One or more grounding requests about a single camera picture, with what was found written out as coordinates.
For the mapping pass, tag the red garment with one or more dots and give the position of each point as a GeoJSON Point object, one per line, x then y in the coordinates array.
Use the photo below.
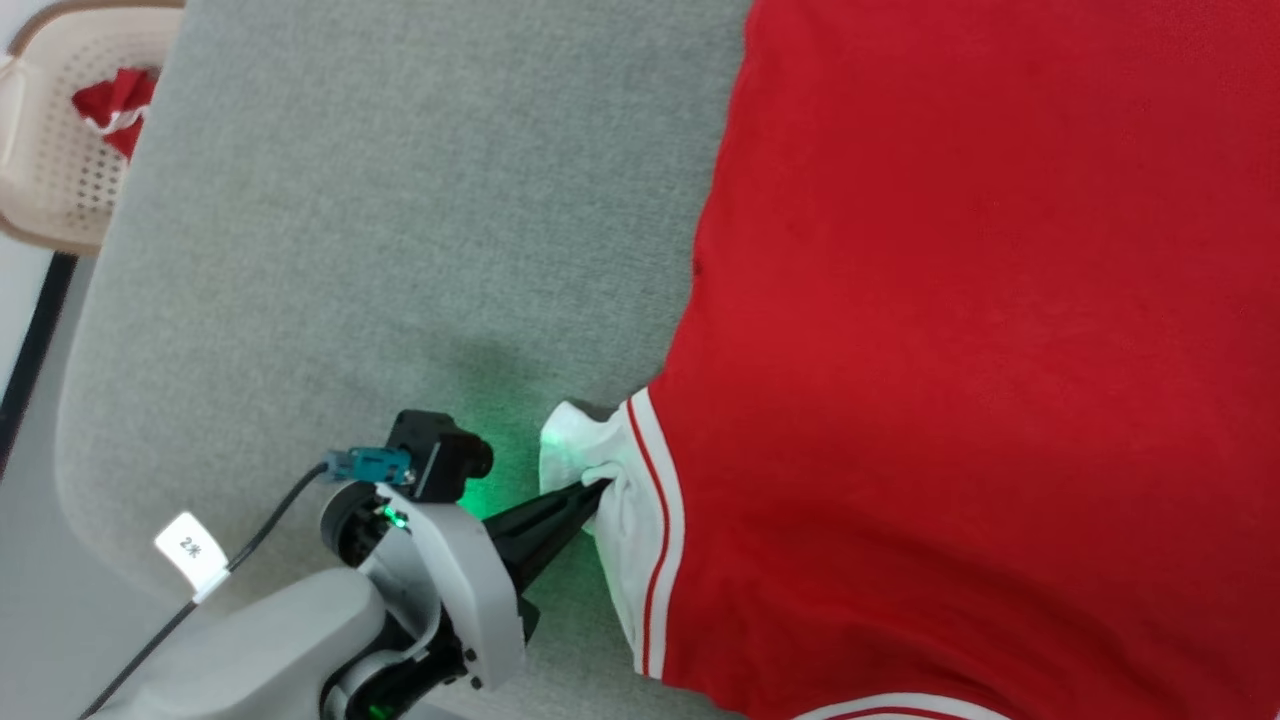
{"type": "Point", "coordinates": [118, 105]}

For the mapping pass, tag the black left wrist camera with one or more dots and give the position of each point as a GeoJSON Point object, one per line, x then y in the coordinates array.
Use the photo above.
{"type": "Point", "coordinates": [440, 455]}

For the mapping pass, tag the beige perforated laundry basket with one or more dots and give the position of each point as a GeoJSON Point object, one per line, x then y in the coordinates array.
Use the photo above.
{"type": "Point", "coordinates": [50, 120]}

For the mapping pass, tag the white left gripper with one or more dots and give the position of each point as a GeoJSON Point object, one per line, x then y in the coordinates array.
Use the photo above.
{"type": "Point", "coordinates": [455, 570]}

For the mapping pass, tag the black baseboard strip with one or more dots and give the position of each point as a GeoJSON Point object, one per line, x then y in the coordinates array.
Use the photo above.
{"type": "Point", "coordinates": [35, 340]}

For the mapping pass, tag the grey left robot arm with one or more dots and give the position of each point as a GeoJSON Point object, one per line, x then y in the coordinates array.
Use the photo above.
{"type": "Point", "coordinates": [270, 650]}

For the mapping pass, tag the red jersey white sleeves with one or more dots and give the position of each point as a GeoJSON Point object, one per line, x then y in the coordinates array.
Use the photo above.
{"type": "Point", "coordinates": [950, 350]}

